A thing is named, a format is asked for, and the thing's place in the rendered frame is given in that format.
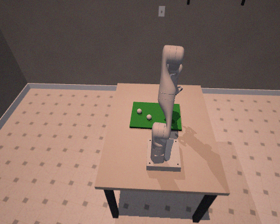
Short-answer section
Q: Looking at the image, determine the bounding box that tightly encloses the green flat mat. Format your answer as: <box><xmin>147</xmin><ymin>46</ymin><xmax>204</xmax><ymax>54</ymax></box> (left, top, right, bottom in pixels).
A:
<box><xmin>130</xmin><ymin>102</ymin><xmax>182</xmax><ymax>131</ymax></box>

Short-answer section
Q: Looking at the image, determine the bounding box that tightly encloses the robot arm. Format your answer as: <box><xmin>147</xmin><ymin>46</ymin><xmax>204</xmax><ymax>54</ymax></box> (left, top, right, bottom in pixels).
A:
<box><xmin>150</xmin><ymin>45</ymin><xmax>184</xmax><ymax>164</ymax></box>

